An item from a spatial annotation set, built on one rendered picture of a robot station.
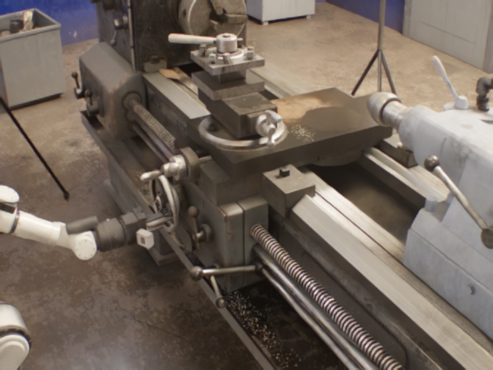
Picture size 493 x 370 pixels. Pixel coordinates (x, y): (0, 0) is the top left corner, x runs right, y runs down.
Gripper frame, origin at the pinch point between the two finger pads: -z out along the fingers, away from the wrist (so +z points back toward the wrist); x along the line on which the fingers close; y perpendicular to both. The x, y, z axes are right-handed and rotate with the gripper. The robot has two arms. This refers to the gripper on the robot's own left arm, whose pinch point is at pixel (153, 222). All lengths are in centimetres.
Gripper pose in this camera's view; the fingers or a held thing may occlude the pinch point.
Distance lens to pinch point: 192.2
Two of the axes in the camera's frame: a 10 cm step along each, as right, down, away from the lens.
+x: 0.0, 8.4, 5.4
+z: -8.8, 2.5, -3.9
